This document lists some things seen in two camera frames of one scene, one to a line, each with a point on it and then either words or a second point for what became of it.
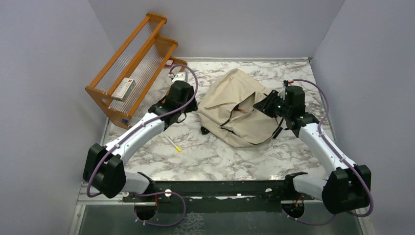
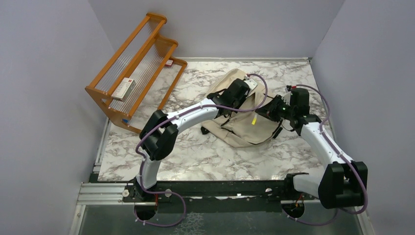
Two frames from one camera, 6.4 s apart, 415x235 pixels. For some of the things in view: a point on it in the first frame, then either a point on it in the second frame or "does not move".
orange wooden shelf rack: [124, 86] does not move
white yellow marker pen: [176, 147] → [254, 119]
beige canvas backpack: [226, 111] does not move
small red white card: [169, 63] does not move
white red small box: [124, 89] does not move
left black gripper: [193, 106] → [242, 99]
